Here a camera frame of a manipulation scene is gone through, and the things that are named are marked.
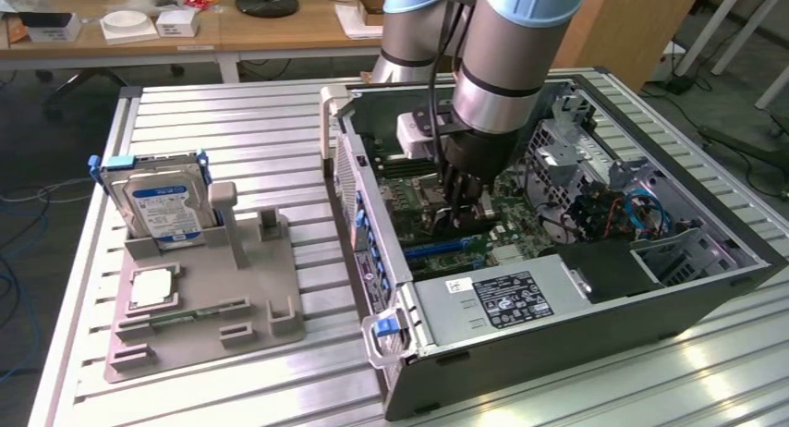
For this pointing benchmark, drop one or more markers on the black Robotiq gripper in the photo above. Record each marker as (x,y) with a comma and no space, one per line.
(481,156)

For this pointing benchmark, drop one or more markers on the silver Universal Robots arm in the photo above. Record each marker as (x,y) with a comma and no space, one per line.
(505,52)

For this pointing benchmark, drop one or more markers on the CPU socket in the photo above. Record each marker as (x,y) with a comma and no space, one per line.
(425,191)

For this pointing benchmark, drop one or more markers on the metal drive cage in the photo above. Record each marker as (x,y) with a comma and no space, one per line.
(563,177)

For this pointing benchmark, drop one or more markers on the green motherboard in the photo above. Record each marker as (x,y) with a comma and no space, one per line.
(517,223)

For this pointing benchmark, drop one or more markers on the blue expansion slot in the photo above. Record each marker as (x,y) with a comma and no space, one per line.
(439,247)

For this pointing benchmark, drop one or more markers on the silver chipset heatsink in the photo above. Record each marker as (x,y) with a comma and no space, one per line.
(506,255)

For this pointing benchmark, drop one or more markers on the gray power supply unit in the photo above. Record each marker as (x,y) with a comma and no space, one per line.
(449,316)

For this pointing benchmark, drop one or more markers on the white paper sheets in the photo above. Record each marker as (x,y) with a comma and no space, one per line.
(357,22)

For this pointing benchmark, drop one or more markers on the black power adapter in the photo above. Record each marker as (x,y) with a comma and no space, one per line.
(678,85)

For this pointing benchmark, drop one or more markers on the wooden cabinet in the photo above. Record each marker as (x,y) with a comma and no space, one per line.
(629,29)

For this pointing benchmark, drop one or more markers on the gray metal disk bay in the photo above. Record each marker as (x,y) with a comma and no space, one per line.
(671,256)

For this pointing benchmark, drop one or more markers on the wooden top desk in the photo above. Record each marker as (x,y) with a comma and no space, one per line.
(296,34)
(80,50)

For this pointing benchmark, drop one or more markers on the blue case latch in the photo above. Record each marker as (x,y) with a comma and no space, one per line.
(382,327)

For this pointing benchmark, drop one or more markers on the black floor stand base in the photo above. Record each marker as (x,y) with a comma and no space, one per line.
(745,142)

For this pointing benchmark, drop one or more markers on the open black PC case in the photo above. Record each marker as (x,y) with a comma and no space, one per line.
(554,353)

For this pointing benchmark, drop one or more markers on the black round lamp base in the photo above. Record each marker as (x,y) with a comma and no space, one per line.
(268,5)

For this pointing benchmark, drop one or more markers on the hard disk with blue carrier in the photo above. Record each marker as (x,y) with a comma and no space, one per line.
(162,205)

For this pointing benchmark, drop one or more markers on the gray parts rack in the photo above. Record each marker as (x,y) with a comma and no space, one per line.
(202,284)

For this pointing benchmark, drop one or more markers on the red packet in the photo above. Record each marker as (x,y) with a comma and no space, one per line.
(201,3)

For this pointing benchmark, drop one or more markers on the small white labelled box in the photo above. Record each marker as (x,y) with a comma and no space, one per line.
(177,24)

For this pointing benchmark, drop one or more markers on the green RAM stick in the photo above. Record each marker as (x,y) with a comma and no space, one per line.
(197,313)

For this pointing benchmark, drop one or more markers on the silver CPU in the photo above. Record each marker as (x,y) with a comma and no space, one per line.
(150,288)

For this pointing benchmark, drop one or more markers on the white round holder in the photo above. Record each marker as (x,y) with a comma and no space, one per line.
(125,27)

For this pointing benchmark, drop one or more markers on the black chair base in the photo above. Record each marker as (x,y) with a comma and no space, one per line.
(68,87)

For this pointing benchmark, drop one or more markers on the white box with black top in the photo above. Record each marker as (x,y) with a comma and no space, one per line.
(49,29)

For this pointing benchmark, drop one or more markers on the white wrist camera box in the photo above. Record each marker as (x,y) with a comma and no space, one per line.
(415,136)

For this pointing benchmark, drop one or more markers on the white table frame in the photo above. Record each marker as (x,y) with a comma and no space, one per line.
(739,29)

